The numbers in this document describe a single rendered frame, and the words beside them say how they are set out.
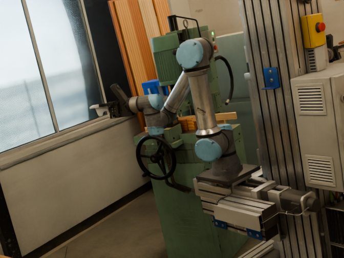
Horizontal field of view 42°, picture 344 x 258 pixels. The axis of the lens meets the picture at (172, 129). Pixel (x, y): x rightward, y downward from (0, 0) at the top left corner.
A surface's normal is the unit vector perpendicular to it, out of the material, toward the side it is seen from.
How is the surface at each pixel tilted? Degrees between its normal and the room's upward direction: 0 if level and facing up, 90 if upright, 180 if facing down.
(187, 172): 90
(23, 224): 90
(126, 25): 87
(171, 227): 90
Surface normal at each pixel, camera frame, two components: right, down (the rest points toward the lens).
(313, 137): -0.77, 0.28
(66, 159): 0.79, -0.04
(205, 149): -0.40, 0.40
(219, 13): -0.58, 0.28
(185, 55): -0.44, 0.14
